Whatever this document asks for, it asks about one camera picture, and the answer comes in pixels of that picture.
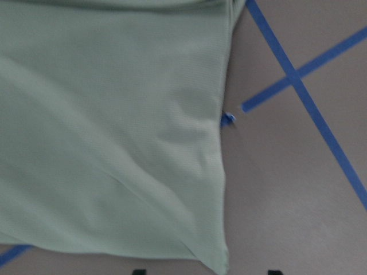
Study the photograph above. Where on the olive green long-sleeve shirt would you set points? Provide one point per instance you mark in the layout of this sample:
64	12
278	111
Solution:
110	127

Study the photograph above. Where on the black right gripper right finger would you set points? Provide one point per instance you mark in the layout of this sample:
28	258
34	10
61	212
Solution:
274	272

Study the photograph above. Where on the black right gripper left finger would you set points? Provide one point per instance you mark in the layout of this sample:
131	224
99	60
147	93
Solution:
139	272

